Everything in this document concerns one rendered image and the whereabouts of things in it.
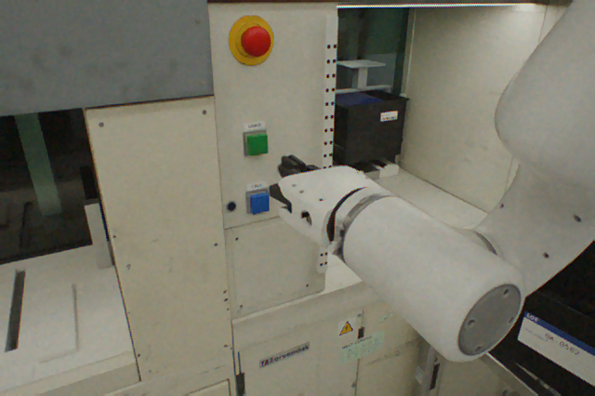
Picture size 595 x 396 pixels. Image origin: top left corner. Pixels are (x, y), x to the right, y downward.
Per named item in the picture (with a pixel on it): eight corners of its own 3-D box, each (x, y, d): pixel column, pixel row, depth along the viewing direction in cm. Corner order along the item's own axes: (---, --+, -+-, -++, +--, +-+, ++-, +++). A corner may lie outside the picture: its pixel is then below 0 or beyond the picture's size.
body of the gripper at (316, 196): (321, 270, 43) (273, 221, 52) (403, 246, 47) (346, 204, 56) (323, 203, 39) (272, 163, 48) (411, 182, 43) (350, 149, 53)
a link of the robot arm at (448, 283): (432, 202, 43) (361, 191, 38) (556, 272, 32) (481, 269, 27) (402, 275, 45) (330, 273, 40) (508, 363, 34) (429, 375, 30)
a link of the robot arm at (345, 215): (336, 284, 41) (320, 269, 44) (408, 261, 45) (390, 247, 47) (340, 206, 38) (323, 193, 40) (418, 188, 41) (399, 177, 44)
